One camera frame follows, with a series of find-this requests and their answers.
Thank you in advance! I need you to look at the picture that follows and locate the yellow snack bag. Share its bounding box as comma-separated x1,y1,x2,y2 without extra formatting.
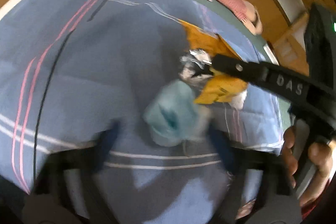
179,20,248,110

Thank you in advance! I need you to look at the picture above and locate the striped plush doll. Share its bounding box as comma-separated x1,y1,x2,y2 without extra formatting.
216,0,263,36

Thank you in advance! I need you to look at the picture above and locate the light blue face mask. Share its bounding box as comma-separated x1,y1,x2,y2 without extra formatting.
143,80,212,147

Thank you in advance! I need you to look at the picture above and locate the blue plaid bed sheet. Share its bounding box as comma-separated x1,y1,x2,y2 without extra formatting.
0,0,292,224

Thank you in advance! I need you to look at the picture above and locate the person right hand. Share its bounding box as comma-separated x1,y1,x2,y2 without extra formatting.
280,126,336,208

